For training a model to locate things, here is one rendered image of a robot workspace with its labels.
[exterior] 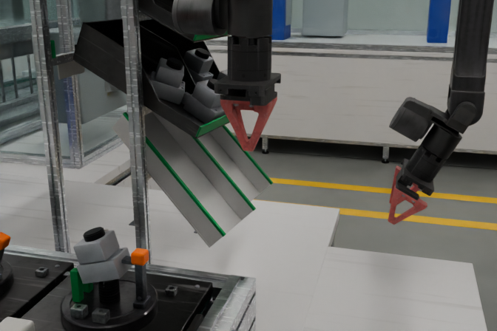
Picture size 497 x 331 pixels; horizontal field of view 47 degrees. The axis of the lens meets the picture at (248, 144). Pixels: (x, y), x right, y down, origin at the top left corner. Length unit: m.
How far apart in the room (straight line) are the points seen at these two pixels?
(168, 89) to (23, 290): 0.41
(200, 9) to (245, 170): 0.59
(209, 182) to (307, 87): 3.56
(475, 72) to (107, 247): 0.69
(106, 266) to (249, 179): 0.51
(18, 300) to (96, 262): 0.17
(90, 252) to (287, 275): 0.49
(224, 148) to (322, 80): 3.39
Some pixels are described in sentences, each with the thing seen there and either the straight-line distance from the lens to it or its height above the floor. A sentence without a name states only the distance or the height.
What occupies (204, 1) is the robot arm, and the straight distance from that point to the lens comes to 0.74.
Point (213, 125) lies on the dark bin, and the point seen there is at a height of 1.20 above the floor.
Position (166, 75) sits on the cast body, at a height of 1.28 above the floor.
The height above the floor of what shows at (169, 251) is 0.86.
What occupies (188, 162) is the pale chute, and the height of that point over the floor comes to 1.10.
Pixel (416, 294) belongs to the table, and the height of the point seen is 0.86.
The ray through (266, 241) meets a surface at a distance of 1.34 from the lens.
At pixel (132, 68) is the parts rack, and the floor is 1.30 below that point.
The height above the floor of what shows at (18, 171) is 0.86.
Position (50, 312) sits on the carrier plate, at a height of 0.97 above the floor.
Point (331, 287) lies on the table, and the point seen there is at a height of 0.86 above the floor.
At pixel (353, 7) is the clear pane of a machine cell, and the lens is 4.56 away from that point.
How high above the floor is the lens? 1.45
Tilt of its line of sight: 16 degrees down
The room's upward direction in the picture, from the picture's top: straight up
